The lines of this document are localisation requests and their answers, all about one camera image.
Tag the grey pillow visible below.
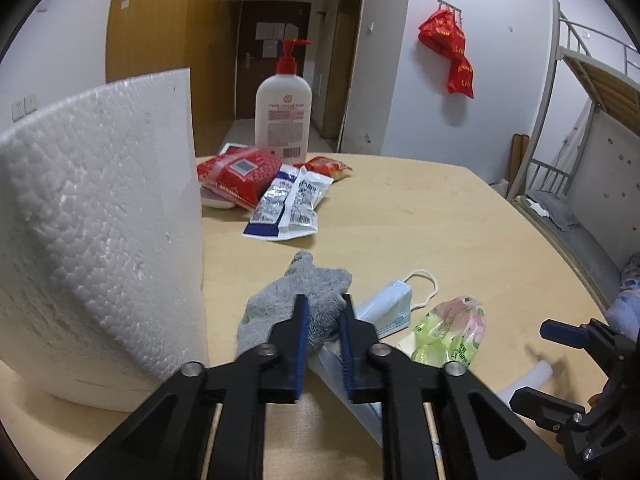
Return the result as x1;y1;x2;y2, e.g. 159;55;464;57
530;192;581;231

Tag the metal bunk bed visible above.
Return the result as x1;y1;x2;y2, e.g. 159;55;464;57
510;0;640;321

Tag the white hanging cloth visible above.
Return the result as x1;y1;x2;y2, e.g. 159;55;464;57
555;100;593;181

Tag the white lotion pump bottle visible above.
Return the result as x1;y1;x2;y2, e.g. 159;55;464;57
255;39;313;165

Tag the small red snack packet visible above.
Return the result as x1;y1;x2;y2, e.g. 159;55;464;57
295;156;353;181

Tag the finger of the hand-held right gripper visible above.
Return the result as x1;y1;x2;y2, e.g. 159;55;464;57
540;319;637;362
510;386;592;436

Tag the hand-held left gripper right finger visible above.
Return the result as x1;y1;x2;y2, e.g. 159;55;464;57
337;295;581;480

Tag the wooden board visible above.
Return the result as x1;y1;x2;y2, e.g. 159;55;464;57
509;133;531;198

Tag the wooden wardrobe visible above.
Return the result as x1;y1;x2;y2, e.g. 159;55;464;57
105;0;246;126

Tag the white and blue snack packet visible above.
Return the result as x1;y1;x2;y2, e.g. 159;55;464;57
242;164;301;242
279;167;335;235

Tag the red plastic bag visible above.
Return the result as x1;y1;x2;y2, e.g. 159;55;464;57
418;9;468;58
446;55;474;99

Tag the dark brown door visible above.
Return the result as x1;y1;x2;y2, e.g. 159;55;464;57
235;0;312;121

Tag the large red snack packet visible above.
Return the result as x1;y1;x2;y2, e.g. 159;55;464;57
196;146;283;209

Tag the pale floral cloth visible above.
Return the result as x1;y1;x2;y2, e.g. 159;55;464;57
605;255;640;341

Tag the white foam box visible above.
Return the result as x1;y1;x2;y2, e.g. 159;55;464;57
0;67;210;413

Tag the green candy packet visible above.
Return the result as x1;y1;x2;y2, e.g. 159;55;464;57
397;296;485;368

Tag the grey sock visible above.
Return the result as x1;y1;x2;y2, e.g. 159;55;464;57
236;251;353;356

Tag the wooden side door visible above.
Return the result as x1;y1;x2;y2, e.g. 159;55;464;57
322;0;368;141

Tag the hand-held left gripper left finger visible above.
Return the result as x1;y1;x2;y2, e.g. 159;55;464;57
65;294;310;480

